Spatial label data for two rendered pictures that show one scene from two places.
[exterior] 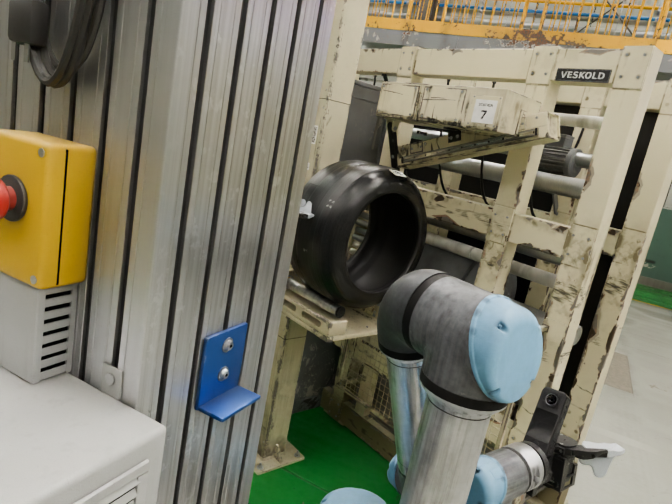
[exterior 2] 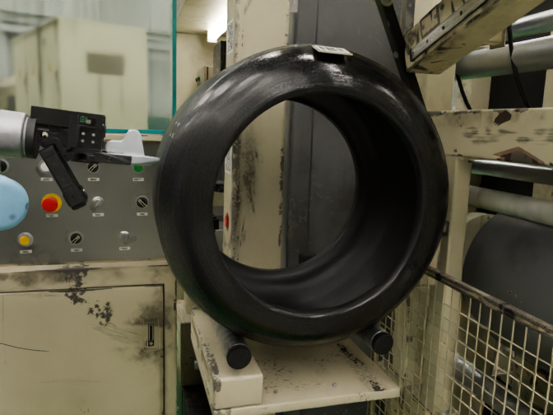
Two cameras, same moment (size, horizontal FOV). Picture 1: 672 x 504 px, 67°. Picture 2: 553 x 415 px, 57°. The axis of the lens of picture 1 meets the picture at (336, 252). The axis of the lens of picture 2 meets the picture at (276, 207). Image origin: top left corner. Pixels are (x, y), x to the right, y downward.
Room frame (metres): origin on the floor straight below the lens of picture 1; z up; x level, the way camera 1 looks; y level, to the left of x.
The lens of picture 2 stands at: (1.07, -0.49, 1.30)
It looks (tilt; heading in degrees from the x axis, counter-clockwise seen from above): 9 degrees down; 27
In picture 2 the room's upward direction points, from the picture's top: 2 degrees clockwise
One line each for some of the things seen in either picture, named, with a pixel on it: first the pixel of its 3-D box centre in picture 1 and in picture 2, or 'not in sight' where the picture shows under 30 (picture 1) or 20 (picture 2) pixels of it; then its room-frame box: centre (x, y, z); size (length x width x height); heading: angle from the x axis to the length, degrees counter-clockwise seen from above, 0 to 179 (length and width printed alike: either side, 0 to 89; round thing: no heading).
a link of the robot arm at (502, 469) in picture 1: (490, 481); not in sight; (0.72, -0.31, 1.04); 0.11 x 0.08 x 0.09; 129
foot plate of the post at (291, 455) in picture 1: (267, 447); not in sight; (2.19, 0.15, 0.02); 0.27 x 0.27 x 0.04; 43
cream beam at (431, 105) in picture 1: (452, 109); not in sight; (2.12, -0.35, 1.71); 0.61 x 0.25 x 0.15; 43
